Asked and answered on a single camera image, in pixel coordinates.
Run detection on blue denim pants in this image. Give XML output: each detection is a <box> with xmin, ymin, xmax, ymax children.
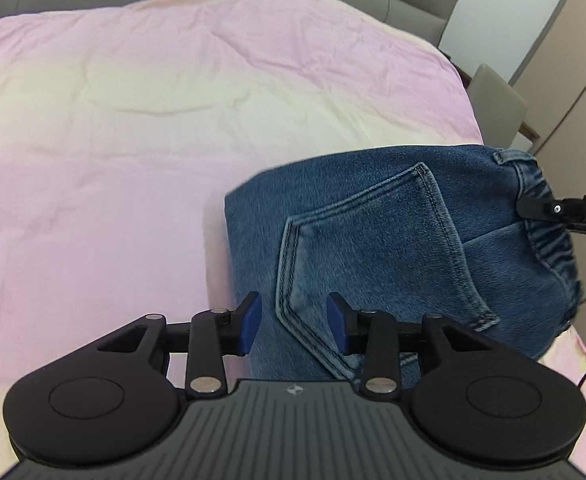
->
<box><xmin>225</xmin><ymin>145</ymin><xmax>581</xmax><ymax>380</ymax></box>

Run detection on beige chair beside bed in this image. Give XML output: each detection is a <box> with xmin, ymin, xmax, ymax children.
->
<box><xmin>466</xmin><ymin>64</ymin><xmax>534</xmax><ymax>152</ymax></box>

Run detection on beige wardrobe cabinet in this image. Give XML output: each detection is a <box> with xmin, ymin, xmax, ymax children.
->
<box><xmin>510</xmin><ymin>0</ymin><xmax>586</xmax><ymax>311</ymax></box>

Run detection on pink floral bed cover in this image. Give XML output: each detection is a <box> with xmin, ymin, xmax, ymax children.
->
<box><xmin>0</xmin><ymin>0</ymin><xmax>586</xmax><ymax>480</ymax></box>

